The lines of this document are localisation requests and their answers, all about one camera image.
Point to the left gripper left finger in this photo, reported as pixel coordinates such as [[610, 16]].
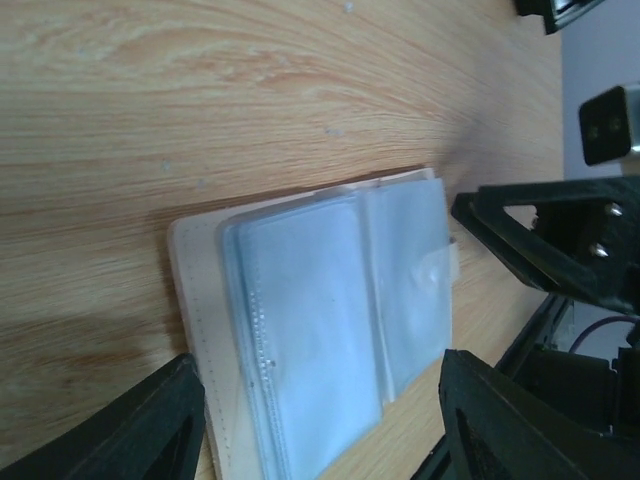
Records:
[[152, 431]]

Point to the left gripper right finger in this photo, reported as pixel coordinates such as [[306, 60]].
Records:
[[497, 430]]

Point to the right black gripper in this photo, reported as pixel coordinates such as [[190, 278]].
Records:
[[577, 238]]

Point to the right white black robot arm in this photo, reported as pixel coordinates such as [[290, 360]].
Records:
[[587, 390]]

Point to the black bin with blue card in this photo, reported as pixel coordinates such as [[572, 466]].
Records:
[[555, 15]]

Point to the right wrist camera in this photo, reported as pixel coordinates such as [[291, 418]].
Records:
[[609, 125]]

